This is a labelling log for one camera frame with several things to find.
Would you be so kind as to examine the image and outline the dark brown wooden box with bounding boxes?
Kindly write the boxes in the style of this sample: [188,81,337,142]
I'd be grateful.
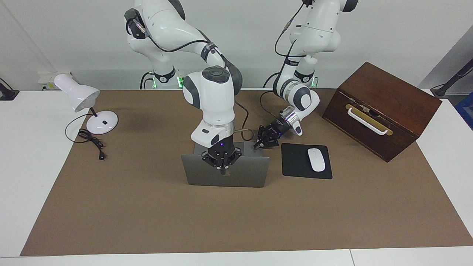
[321,62,442,163]

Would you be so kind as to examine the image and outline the black arm base cable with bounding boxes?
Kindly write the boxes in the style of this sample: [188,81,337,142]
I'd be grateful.
[263,72,282,89]
[139,72,156,89]

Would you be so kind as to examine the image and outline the white box handle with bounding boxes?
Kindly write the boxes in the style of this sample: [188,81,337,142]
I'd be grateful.
[347,107,388,136]

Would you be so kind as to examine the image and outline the brown table mat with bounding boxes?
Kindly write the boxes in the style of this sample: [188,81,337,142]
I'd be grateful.
[20,89,473,256]

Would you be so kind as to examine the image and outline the black tripod leg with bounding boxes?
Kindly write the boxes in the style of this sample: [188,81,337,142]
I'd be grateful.
[431,58,473,97]

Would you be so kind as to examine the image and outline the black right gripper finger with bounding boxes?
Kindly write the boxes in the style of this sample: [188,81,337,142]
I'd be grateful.
[202,155,224,174]
[222,147,243,175]

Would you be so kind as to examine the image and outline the white computer mouse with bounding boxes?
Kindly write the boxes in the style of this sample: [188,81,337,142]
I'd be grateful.
[307,148,326,173]

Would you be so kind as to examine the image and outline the white desk lamp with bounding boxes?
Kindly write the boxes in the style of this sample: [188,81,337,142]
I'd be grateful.
[54,73,119,135]

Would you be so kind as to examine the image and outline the brass handle plate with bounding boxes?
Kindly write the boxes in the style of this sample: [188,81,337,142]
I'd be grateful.
[345,104,393,136]

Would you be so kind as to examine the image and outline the black stand base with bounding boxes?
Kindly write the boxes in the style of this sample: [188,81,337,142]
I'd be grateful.
[0,78,20,101]

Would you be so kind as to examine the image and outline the grey laptop computer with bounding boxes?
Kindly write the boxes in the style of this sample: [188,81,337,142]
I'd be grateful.
[181,142,270,188]

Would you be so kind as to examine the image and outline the blue bin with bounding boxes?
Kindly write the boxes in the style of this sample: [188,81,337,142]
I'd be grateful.
[455,92,473,130]

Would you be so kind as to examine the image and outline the black lamp power cable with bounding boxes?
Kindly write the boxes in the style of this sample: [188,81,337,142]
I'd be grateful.
[65,113,106,160]

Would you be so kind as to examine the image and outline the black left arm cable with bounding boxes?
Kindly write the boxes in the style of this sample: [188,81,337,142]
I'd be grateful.
[261,2,309,119]

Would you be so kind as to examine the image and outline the black mouse pad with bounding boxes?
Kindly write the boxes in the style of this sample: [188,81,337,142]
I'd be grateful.
[281,143,333,180]

